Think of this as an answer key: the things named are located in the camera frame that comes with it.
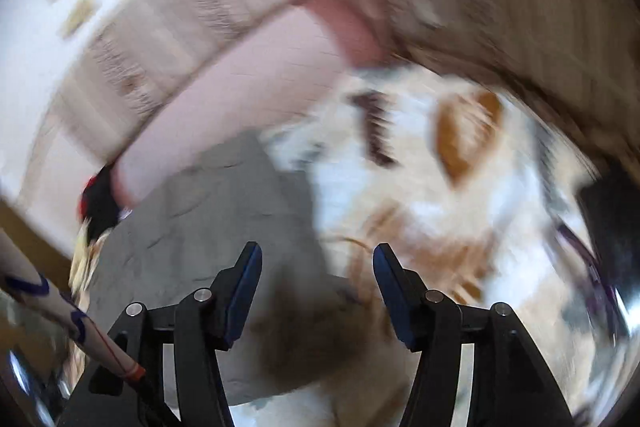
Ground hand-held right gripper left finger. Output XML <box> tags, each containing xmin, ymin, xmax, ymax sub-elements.
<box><xmin>65</xmin><ymin>242</ymin><xmax>263</xmax><ymax>427</ymax></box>

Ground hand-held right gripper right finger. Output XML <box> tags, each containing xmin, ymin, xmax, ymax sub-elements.
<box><xmin>372</xmin><ymin>243</ymin><xmax>576</xmax><ymax>427</ymax></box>

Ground grey garment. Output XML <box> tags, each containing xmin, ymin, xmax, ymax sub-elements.
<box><xmin>82</xmin><ymin>129</ymin><xmax>361</xmax><ymax>408</ymax></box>

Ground black clothes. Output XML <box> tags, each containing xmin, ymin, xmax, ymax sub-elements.
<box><xmin>82</xmin><ymin>164</ymin><xmax>132</xmax><ymax>243</ymax></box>

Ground leaf print blanket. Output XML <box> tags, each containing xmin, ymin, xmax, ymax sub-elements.
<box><xmin>65</xmin><ymin>64</ymin><xmax>626</xmax><ymax>427</ymax></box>

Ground pale yellow cloth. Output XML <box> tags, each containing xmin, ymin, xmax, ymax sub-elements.
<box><xmin>67</xmin><ymin>217</ymin><xmax>113</xmax><ymax>300</ymax></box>

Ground red cloth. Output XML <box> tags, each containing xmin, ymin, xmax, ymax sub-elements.
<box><xmin>79</xmin><ymin>174</ymin><xmax>101</xmax><ymax>223</ymax></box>

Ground white printed stick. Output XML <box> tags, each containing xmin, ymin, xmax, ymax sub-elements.
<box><xmin>0</xmin><ymin>227</ymin><xmax>173</xmax><ymax>427</ymax></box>

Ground pink bolster pillow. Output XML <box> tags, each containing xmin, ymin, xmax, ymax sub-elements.
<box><xmin>111</xmin><ymin>0</ymin><xmax>388</xmax><ymax>206</ymax></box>

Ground striped fringed cushion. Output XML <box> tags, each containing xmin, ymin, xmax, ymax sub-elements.
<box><xmin>55</xmin><ymin>0</ymin><xmax>306</xmax><ymax>160</ymax></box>

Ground gold picture frame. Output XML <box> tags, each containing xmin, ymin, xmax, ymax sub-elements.
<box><xmin>61</xmin><ymin>0</ymin><xmax>100</xmax><ymax>38</ymax></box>

